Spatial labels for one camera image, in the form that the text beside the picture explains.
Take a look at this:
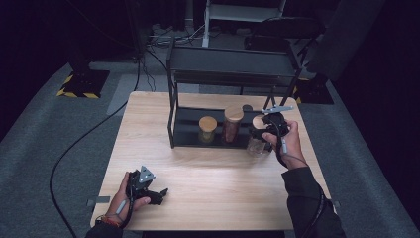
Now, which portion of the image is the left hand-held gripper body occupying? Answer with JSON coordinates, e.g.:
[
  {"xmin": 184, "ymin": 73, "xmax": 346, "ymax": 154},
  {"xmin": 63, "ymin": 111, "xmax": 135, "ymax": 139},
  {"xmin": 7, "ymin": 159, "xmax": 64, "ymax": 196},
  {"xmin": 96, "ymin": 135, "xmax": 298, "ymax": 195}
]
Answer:
[{"xmin": 126, "ymin": 165, "xmax": 157, "ymax": 204}]

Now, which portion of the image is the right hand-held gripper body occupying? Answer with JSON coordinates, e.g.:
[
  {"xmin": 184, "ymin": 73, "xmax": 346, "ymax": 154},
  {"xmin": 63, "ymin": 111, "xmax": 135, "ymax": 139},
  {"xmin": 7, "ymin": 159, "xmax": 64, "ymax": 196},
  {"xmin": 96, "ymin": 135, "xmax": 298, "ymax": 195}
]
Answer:
[{"xmin": 262, "ymin": 104, "xmax": 295, "ymax": 142}]

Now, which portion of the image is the tall pale grain jar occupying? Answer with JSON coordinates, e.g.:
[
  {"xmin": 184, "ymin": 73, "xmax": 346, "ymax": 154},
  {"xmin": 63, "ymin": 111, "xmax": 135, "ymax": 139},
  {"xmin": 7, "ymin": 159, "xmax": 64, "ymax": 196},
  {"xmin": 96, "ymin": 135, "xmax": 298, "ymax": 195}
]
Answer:
[{"xmin": 246, "ymin": 113, "xmax": 275, "ymax": 159}]

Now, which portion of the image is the tall red bean jar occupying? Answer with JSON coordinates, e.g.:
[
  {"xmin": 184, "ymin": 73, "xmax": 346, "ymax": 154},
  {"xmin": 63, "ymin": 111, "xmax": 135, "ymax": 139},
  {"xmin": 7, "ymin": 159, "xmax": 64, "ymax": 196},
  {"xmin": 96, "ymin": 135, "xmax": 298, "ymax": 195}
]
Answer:
[{"xmin": 221, "ymin": 104, "xmax": 246, "ymax": 144}]

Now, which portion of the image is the short green bean jar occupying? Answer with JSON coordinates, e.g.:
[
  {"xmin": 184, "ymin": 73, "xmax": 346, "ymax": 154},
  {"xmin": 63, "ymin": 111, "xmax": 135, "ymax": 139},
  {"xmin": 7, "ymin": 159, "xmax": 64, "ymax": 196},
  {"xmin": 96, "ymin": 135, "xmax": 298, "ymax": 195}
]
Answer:
[{"xmin": 197, "ymin": 115, "xmax": 219, "ymax": 144}]

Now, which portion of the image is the black metal shelf rack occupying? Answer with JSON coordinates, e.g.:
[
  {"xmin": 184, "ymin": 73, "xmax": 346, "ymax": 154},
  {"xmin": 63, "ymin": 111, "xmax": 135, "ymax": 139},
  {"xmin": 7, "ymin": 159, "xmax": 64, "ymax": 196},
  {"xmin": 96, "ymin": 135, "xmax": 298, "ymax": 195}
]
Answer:
[{"xmin": 165, "ymin": 38, "xmax": 303, "ymax": 153}]

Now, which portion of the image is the person's left hand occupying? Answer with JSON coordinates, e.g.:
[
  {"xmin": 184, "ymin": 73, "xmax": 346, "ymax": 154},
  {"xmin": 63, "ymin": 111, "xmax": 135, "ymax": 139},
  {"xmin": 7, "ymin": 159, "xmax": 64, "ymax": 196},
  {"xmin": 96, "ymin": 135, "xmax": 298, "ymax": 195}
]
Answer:
[{"xmin": 104, "ymin": 172, "xmax": 152, "ymax": 224}]

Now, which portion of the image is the person's right hand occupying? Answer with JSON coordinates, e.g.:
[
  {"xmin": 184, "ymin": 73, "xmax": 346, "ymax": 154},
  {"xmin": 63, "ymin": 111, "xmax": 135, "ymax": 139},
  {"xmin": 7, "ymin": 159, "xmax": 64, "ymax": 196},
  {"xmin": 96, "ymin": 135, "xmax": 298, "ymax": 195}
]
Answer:
[{"xmin": 262, "ymin": 118, "xmax": 310, "ymax": 171}]

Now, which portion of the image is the black base with yellow stripes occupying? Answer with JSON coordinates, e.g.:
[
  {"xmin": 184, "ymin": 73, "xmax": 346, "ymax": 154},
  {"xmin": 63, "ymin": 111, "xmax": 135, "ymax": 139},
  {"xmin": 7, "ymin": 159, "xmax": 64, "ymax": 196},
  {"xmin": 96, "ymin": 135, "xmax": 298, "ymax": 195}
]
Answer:
[
  {"xmin": 291, "ymin": 77, "xmax": 335, "ymax": 105},
  {"xmin": 55, "ymin": 68, "xmax": 111, "ymax": 99}
]

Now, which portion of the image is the grey curtain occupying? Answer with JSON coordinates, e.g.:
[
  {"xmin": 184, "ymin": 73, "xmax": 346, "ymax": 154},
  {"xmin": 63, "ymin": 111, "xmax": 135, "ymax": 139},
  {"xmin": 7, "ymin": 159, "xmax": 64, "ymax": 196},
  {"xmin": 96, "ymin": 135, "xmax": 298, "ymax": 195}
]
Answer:
[{"xmin": 305, "ymin": 0, "xmax": 387, "ymax": 82}]

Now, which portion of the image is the woven wrist bracelet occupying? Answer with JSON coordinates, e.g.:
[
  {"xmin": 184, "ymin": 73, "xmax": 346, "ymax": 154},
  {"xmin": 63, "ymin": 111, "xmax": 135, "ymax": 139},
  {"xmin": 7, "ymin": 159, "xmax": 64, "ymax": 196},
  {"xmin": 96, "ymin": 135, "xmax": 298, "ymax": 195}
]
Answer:
[{"xmin": 96, "ymin": 213, "xmax": 121, "ymax": 228}]

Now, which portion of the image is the long black floor cable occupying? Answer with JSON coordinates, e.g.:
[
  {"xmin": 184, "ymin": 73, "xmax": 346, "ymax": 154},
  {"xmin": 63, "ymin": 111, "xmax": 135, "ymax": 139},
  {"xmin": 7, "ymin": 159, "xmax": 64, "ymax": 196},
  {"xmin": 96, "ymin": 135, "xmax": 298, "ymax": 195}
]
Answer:
[{"xmin": 49, "ymin": 56, "xmax": 142, "ymax": 238}]

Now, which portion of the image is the white metal frame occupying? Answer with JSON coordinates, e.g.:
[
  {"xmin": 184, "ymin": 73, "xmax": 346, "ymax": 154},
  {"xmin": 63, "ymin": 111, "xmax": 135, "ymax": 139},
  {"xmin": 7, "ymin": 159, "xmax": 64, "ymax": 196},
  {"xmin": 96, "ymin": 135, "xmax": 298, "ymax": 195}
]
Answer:
[{"xmin": 201, "ymin": 0, "xmax": 287, "ymax": 48}]

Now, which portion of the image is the tangle of cables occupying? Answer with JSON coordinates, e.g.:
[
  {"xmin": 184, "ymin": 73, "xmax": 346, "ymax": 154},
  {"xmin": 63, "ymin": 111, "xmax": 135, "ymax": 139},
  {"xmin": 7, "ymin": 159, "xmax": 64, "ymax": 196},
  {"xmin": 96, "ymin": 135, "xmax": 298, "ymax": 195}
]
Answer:
[{"xmin": 145, "ymin": 23, "xmax": 206, "ymax": 48}]

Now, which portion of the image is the black stand post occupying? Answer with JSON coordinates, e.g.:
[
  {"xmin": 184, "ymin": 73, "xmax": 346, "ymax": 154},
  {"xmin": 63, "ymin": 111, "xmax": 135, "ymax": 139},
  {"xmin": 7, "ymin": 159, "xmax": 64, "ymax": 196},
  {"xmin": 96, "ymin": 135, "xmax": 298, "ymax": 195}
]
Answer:
[{"xmin": 124, "ymin": 0, "xmax": 154, "ymax": 61}]

